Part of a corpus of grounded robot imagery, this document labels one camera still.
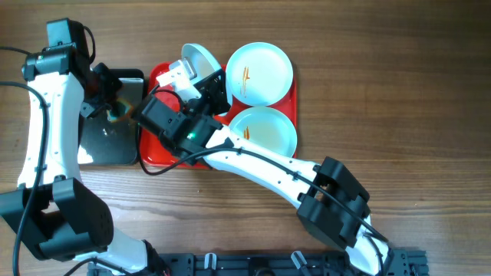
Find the green yellow sponge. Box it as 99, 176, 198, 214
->
107, 98, 133, 123

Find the large white plate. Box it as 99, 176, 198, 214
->
155, 42, 233, 117

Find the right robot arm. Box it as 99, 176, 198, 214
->
132, 70, 390, 275

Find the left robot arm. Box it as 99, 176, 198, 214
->
1, 18, 170, 275

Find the red plastic tray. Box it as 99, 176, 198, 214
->
140, 80, 298, 167

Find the black water tray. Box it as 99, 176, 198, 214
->
77, 69, 147, 166

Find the black mounting rail base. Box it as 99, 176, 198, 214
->
87, 249, 430, 276

